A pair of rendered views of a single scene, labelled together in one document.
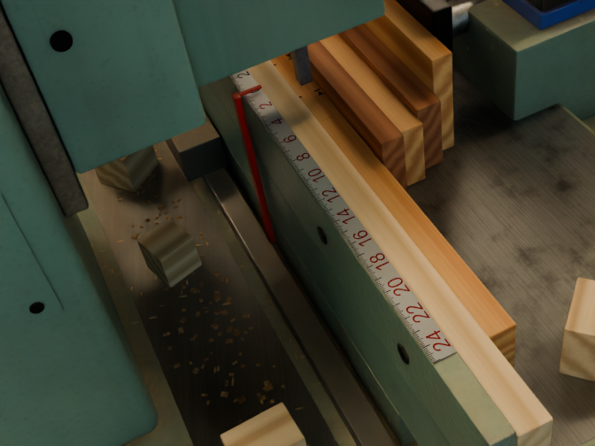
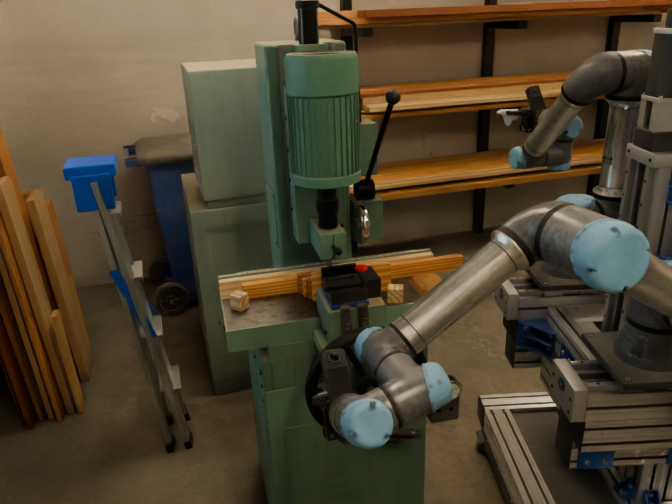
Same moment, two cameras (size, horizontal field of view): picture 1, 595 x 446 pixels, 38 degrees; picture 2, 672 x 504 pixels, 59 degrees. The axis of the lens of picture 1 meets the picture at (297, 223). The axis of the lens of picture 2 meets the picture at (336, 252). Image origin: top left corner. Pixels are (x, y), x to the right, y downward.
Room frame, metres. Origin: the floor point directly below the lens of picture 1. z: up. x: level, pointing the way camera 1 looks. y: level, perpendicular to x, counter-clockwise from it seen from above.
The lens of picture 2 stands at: (0.57, -1.48, 1.60)
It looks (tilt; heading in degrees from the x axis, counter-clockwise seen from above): 22 degrees down; 93
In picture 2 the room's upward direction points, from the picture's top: 2 degrees counter-clockwise
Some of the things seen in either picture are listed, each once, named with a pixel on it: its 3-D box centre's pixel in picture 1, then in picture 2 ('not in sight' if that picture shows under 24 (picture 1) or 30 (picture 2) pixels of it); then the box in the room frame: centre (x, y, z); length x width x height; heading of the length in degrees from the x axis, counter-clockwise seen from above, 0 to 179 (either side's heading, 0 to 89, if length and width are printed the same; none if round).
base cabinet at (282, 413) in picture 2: not in sight; (328, 421); (0.45, 0.09, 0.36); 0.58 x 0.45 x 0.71; 106
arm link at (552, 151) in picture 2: not in sight; (555, 154); (1.24, 0.53, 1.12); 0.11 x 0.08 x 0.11; 18
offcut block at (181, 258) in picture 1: (169, 252); not in sight; (0.48, 0.10, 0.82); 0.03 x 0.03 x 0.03; 33
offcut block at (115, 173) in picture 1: (123, 157); not in sight; (0.61, 0.14, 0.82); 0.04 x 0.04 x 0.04; 55
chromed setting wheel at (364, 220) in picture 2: not in sight; (360, 224); (0.57, 0.13, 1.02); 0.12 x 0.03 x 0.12; 106
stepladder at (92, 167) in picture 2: not in sight; (135, 311); (-0.28, 0.46, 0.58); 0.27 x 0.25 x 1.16; 19
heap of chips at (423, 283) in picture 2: not in sight; (429, 281); (0.75, -0.04, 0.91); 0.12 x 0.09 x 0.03; 106
